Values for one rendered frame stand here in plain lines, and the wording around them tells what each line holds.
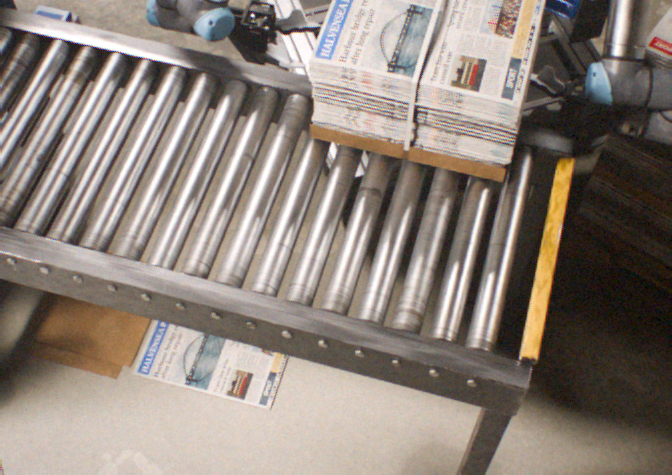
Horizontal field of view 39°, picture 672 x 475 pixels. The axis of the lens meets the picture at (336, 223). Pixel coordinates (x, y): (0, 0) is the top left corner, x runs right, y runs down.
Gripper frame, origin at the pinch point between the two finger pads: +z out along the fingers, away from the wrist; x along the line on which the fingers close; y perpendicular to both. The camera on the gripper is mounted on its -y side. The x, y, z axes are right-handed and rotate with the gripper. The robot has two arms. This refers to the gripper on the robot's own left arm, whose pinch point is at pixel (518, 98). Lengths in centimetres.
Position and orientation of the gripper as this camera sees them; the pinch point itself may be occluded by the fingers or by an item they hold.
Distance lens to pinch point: 196.2
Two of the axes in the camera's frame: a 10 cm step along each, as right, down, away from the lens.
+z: -9.6, -2.4, 1.4
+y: 0.1, -5.4, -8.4
